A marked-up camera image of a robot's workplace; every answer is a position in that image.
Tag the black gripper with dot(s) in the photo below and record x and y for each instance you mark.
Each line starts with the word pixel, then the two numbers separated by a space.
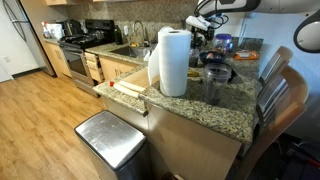
pixel 205 32

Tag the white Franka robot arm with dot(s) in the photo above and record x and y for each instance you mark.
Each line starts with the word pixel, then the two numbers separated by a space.
pixel 286 6

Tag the dark dish soap bottle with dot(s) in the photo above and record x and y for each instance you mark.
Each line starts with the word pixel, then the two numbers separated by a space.
pixel 118 36

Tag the white spray bottle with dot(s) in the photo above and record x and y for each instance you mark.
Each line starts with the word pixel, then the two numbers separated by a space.
pixel 45 32

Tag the clear jar with purple lid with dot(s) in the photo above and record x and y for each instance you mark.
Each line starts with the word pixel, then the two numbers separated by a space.
pixel 223 43

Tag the small yellow object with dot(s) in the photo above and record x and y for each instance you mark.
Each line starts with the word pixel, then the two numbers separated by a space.
pixel 193 73

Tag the white paper towel roll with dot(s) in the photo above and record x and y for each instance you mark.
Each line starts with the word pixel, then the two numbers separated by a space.
pixel 175 63

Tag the clear grey plastic tumbler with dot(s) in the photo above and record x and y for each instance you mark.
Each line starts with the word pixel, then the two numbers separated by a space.
pixel 216 86

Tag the black plastic tray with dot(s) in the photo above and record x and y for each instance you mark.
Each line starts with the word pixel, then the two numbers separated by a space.
pixel 234 75

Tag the orange snack package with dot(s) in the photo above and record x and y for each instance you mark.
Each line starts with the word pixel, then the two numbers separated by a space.
pixel 246 55

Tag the chrome gooseneck faucet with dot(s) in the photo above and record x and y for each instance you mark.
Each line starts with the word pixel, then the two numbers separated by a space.
pixel 144 37

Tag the wooden cutting board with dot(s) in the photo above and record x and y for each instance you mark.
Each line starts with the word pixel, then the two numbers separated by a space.
pixel 138 78

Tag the steel kitchen sink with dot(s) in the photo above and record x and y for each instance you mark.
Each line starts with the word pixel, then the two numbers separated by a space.
pixel 128 51

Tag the wooden slat-back chair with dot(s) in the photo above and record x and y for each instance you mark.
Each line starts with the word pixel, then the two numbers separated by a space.
pixel 276 63
pixel 283 100

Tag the beige cabinet with drawers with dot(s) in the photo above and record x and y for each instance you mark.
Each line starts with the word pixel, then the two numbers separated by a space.
pixel 115 68

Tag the small red cap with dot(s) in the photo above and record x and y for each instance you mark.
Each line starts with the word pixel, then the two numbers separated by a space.
pixel 112 83

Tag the beige counter base cabinet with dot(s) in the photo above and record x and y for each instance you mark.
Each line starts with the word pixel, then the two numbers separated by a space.
pixel 193 146

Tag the black and steel stove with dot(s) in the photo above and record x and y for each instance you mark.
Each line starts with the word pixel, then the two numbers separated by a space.
pixel 78 65

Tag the black coffee maker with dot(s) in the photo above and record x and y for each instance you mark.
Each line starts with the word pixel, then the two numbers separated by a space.
pixel 71 27

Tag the stainless steel trash can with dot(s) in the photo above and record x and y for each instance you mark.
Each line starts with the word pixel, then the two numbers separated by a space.
pixel 110 140

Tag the white countertop appliance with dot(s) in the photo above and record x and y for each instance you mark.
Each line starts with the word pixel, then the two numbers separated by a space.
pixel 55 30

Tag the stainless steel refrigerator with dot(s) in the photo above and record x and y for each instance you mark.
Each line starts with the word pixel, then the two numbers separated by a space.
pixel 33 40

